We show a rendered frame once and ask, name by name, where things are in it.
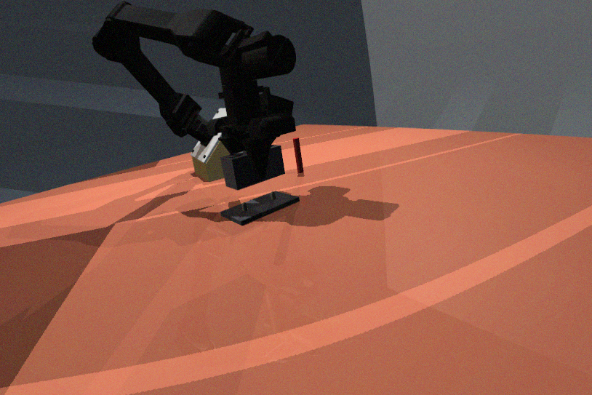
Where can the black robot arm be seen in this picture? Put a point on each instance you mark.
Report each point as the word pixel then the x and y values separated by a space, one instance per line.
pixel 200 34

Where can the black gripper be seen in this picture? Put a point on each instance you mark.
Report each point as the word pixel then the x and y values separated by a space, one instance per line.
pixel 248 128

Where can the red peg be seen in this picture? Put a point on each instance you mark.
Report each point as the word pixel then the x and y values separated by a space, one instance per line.
pixel 298 156

